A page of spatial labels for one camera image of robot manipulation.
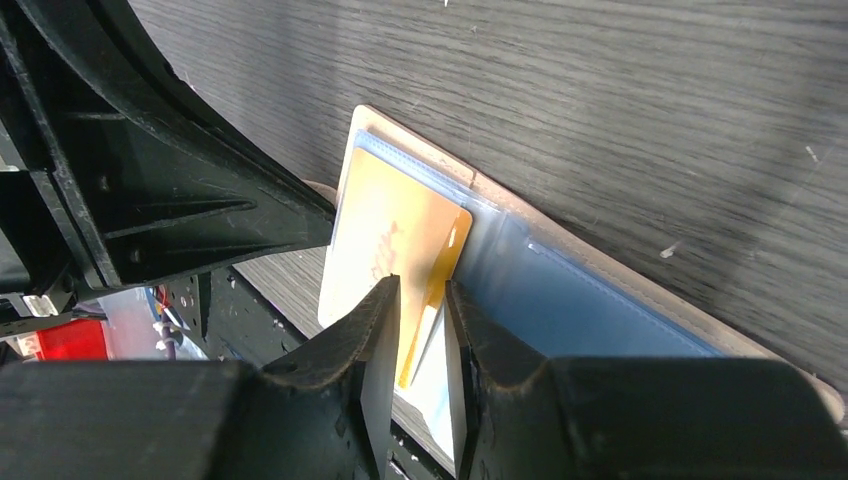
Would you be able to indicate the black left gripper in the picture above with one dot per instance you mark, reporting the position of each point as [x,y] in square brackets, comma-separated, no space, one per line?
[115,173]

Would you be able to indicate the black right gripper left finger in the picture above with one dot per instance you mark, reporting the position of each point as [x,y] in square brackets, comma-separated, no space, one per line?
[323,411]

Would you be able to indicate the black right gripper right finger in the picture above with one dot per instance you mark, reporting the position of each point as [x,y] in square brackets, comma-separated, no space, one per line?
[518,414]

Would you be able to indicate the beige leather card holder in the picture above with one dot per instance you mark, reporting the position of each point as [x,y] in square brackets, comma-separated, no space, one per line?
[554,292]

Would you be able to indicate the gold VIP card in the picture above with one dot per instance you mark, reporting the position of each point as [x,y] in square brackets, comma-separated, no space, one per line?
[391,224]

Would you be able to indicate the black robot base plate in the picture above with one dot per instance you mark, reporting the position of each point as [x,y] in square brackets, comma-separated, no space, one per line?
[234,317]

